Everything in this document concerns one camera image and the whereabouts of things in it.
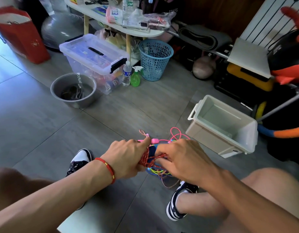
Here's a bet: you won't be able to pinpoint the person's right forearm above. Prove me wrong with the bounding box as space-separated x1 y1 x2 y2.
208 170 299 233

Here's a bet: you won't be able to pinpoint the white radiator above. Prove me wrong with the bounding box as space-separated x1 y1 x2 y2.
239 0 299 49

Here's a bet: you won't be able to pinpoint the yellow black case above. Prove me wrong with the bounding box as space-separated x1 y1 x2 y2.
226 63 276 92

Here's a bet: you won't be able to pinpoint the person's leg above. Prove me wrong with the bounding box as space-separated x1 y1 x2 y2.
0 166 53 214
176 167 299 233

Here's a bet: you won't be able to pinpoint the green spray bottle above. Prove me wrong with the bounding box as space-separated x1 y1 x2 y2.
130 66 143 88

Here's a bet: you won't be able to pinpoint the clear plastic bag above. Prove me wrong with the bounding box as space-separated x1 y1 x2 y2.
142 11 177 31

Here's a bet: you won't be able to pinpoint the red bag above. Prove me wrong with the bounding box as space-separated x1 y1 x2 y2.
0 6 51 64

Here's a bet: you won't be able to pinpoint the small plastic water bottle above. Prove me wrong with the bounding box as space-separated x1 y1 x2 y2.
122 61 133 87

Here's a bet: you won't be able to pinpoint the person's left leg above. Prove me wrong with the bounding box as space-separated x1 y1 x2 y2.
0 166 53 214

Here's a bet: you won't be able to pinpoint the black white left shoe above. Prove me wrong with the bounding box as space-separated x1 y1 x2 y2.
66 148 93 210

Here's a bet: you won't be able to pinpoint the black white shoe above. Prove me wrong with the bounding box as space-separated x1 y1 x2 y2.
166 181 200 221
66 148 93 210

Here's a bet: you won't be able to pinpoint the grey flat board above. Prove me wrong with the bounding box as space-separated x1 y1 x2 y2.
227 38 273 79

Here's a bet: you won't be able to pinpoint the clear bin with black latches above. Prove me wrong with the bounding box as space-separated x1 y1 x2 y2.
59 34 128 95

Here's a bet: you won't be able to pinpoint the brown ball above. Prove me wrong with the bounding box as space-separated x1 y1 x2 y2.
192 56 217 80

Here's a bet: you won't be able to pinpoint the pink thick handled jump rope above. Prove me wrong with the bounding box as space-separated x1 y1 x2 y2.
169 127 191 142

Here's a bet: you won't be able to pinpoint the red string bracelet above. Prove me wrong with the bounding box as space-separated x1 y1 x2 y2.
94 158 116 184

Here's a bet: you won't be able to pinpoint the white plastic bag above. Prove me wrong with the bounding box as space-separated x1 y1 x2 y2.
38 0 67 15

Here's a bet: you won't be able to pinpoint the black white right shoe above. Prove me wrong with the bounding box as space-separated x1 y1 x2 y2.
166 181 200 221

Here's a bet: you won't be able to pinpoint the white plastic bin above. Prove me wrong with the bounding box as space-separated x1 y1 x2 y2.
185 95 259 159

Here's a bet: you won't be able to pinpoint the white metal pole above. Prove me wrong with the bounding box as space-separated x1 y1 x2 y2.
260 91 299 120

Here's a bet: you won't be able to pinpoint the person's right hand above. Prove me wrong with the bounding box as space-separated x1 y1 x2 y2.
154 138 220 187

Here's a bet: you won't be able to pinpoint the black red inflatable toy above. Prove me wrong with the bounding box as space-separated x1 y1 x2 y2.
267 6 299 85

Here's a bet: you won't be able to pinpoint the large plastic water bottle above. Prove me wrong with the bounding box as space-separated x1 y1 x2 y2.
122 0 135 13

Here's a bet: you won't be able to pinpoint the person's left forearm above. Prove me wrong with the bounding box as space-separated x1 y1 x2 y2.
0 160 116 233

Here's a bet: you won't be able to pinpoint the blue mesh plastic basket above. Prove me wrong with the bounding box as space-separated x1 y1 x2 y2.
138 39 174 82

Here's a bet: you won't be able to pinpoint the red rope blue-handled jump rope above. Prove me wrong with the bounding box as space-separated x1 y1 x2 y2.
139 129 170 168

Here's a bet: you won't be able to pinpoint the yellow rope orange handles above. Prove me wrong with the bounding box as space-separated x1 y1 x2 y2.
149 166 170 177

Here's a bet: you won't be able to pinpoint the grey folded mat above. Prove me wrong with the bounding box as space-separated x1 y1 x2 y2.
175 21 233 51

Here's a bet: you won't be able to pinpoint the grey metal basin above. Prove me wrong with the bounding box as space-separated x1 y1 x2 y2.
50 72 98 109

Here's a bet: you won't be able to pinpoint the pink white packet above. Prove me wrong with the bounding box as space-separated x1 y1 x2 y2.
106 6 123 25

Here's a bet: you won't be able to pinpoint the white round table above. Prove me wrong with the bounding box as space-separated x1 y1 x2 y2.
64 0 165 61

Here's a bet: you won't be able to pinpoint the person's left hand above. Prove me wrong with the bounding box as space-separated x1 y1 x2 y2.
100 137 152 180

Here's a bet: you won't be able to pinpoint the multicoloured hula hoop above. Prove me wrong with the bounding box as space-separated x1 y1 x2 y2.
256 102 299 139

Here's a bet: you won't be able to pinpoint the grey exercise ball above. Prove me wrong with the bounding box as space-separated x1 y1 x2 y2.
41 12 84 51

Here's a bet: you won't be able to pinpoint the person's right leg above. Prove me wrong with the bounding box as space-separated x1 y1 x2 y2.
176 167 299 233

